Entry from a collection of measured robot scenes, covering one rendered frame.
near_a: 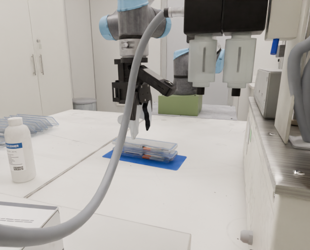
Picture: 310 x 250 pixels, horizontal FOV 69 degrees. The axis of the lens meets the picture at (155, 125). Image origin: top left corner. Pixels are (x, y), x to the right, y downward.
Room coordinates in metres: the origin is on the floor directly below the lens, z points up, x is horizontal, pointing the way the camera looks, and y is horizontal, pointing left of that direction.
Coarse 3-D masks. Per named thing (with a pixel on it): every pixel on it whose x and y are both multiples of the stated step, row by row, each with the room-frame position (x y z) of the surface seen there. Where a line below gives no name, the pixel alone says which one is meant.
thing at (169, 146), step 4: (112, 140) 0.63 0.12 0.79; (116, 140) 0.63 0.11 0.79; (128, 140) 0.63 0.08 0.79; (132, 140) 0.63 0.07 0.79; (136, 140) 0.63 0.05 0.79; (140, 140) 0.63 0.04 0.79; (144, 140) 0.63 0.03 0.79; (148, 140) 0.63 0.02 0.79; (152, 140) 0.63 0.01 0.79; (136, 144) 0.59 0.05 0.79; (140, 144) 0.59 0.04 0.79; (144, 144) 0.59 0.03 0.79; (148, 144) 0.59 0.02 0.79; (152, 144) 0.59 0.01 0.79; (156, 144) 0.59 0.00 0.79; (160, 144) 0.59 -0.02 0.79; (164, 144) 0.59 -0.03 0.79; (168, 144) 0.59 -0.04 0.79; (172, 144) 0.59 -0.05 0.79; (176, 144) 0.59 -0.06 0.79; (164, 148) 0.56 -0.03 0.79; (168, 148) 0.56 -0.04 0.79; (172, 148) 0.56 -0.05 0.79
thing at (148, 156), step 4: (112, 148) 0.62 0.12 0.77; (124, 152) 0.60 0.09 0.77; (128, 152) 0.60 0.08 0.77; (132, 152) 0.59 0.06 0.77; (136, 152) 0.59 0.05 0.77; (176, 152) 0.59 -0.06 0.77; (132, 156) 0.61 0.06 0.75; (136, 156) 0.60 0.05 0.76; (140, 156) 0.60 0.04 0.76; (144, 156) 0.58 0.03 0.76; (148, 156) 0.58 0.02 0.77; (152, 156) 0.57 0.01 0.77; (156, 156) 0.57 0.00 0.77; (160, 156) 0.56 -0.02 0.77; (156, 160) 0.58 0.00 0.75; (160, 160) 0.57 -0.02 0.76; (164, 160) 0.57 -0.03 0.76; (168, 160) 0.55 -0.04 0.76
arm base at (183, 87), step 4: (176, 76) 1.21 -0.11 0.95; (180, 76) 1.20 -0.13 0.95; (184, 76) 1.19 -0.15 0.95; (176, 80) 1.21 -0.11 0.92; (180, 80) 1.20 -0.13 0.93; (184, 80) 1.19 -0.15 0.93; (176, 84) 1.22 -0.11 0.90; (180, 84) 1.19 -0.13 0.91; (184, 84) 1.19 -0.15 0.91; (188, 84) 1.19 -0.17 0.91; (176, 88) 1.22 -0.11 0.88; (180, 88) 1.19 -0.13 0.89; (184, 88) 1.18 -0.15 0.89; (188, 88) 1.18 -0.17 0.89; (192, 88) 1.21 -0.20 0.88; (196, 88) 1.21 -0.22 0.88; (176, 92) 1.20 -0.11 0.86; (180, 92) 1.18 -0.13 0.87; (184, 92) 1.18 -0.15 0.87; (188, 92) 1.18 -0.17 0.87; (192, 92) 1.19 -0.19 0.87
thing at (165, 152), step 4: (128, 136) 0.66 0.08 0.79; (156, 140) 0.63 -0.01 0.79; (124, 144) 0.61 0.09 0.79; (128, 144) 0.60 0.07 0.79; (132, 144) 0.60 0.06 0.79; (128, 148) 0.61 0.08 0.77; (132, 148) 0.61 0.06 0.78; (136, 148) 0.60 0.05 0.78; (140, 148) 0.60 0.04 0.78; (144, 148) 0.58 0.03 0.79; (148, 148) 0.58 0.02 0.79; (152, 148) 0.57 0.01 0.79; (156, 148) 0.57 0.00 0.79; (160, 148) 0.59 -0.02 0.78; (152, 152) 0.58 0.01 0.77; (156, 152) 0.58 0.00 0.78; (160, 152) 0.57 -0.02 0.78; (164, 152) 0.57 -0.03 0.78; (168, 152) 0.55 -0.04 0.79
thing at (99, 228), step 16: (64, 208) 0.30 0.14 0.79; (96, 224) 0.27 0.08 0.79; (112, 224) 0.27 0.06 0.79; (128, 224) 0.27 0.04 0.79; (144, 224) 0.27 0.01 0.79; (64, 240) 0.24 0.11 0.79; (80, 240) 0.24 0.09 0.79; (96, 240) 0.24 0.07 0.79; (112, 240) 0.24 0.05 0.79; (128, 240) 0.24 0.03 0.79; (144, 240) 0.24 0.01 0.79; (160, 240) 0.24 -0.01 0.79; (176, 240) 0.24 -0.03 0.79
